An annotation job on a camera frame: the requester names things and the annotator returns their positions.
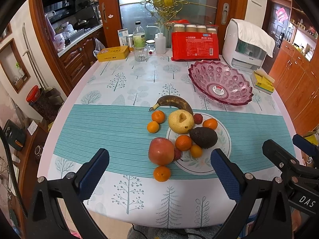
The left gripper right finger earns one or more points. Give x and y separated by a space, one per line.
273 218

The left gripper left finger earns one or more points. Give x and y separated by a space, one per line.
45 218

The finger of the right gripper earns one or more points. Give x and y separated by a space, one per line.
306 146
282 159

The dark avocado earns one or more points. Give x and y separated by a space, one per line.
204 137

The small kumquat orange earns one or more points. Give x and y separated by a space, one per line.
196 151

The red lychee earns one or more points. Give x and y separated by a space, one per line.
177 154
198 118

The mandarin orange front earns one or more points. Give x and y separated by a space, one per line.
162 173

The yellow pear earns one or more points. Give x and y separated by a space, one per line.
181 121

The red apple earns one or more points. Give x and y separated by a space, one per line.
161 151

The overripe brown banana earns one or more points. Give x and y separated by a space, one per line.
170 100

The yellow tissue pack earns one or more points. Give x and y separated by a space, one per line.
260 81

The pink glass fruit bowl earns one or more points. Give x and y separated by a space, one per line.
221 83

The white appliance with cloth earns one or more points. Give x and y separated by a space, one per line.
246 45

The red lid dark bin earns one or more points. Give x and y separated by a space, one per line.
38 100

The patterned tablecloth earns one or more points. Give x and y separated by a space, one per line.
109 108

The red paper cup package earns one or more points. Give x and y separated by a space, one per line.
193 42

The white squeeze bottle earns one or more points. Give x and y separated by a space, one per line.
160 41

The small glass jar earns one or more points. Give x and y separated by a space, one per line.
151 45

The clear drinking glass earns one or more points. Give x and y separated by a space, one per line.
141 52

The yellow tin box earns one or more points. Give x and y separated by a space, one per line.
113 54

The green label plastic bottle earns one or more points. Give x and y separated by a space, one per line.
139 35

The small metal can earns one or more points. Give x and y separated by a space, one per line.
130 42

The gold door ornament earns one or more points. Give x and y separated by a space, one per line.
195 11

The white blue carton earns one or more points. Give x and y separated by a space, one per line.
122 35

